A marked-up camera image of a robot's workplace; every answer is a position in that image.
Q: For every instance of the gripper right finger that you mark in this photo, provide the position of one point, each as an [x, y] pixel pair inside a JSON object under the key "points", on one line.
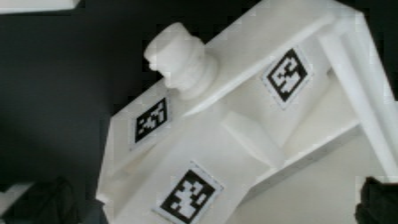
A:
{"points": [[378, 208]]}

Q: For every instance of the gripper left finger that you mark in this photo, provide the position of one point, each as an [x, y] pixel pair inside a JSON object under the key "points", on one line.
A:
{"points": [[40, 202]]}

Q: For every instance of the white cabinet body box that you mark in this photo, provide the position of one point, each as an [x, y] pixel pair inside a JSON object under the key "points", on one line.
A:
{"points": [[250, 140]]}

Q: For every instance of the white cabinet block with hole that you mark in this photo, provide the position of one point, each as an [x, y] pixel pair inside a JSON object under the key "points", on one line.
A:
{"points": [[22, 6]]}

